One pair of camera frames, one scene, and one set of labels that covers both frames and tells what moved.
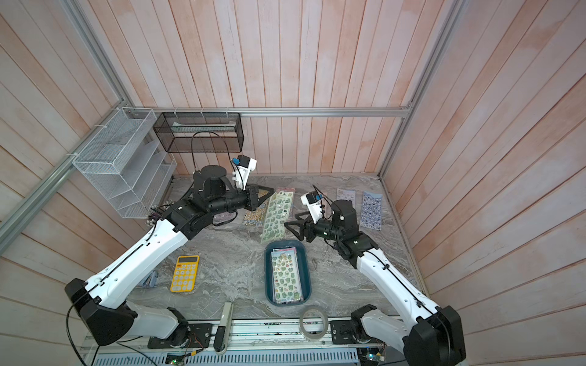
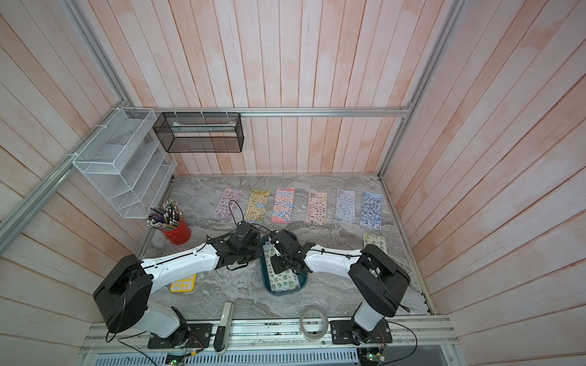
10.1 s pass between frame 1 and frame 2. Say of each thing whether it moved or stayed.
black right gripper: moved
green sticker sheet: moved
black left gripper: moved
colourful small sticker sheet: stayed
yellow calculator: stayed
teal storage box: moved
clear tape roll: stayed
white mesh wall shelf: stayed
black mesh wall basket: stayed
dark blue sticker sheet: stayed
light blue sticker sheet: stayed
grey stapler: stayed
